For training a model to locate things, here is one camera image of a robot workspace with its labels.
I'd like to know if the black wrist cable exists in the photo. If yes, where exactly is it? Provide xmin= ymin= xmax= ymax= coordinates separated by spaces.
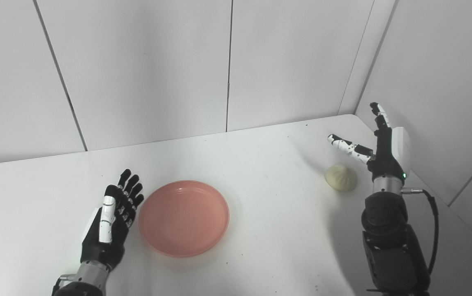
xmin=400 ymin=187 xmax=440 ymax=276
xmin=51 ymin=273 xmax=75 ymax=296

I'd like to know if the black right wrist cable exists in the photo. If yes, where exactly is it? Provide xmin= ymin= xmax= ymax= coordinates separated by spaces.
xmin=400 ymin=187 xmax=440 ymax=276

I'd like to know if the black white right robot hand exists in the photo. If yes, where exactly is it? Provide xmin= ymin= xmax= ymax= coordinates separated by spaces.
xmin=328 ymin=102 xmax=412 ymax=183

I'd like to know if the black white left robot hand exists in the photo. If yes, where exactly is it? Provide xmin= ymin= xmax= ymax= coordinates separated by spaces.
xmin=80 ymin=169 xmax=145 ymax=272

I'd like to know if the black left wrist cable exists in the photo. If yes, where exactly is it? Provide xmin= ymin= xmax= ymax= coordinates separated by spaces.
xmin=51 ymin=273 xmax=75 ymax=296

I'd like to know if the cream steamed bun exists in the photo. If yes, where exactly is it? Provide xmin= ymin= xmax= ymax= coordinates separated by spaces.
xmin=325 ymin=164 xmax=358 ymax=192

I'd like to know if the pink round plate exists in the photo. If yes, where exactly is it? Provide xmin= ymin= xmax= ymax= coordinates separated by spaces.
xmin=138 ymin=180 xmax=230 ymax=258

